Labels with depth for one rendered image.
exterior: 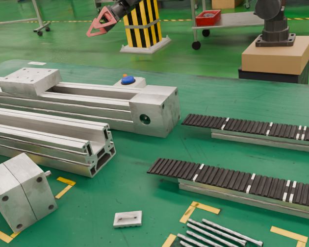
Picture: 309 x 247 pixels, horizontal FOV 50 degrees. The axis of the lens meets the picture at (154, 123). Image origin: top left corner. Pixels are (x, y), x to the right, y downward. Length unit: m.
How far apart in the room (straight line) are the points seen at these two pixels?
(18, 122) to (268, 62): 0.77
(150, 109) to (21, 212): 0.36
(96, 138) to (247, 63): 0.60
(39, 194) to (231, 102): 0.57
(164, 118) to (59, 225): 0.34
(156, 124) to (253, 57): 0.46
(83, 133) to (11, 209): 0.24
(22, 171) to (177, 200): 0.30
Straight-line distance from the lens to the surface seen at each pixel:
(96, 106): 0.89
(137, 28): 4.13
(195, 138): 0.81
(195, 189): 0.65
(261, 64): 1.14
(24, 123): 0.94
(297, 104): 0.95
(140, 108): 0.81
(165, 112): 0.80
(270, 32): 1.18
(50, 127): 0.86
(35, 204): 0.68
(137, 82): 1.02
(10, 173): 0.69
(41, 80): 1.04
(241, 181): 0.63
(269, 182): 0.62
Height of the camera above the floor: 1.22
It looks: 30 degrees down
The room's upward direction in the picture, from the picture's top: 10 degrees counter-clockwise
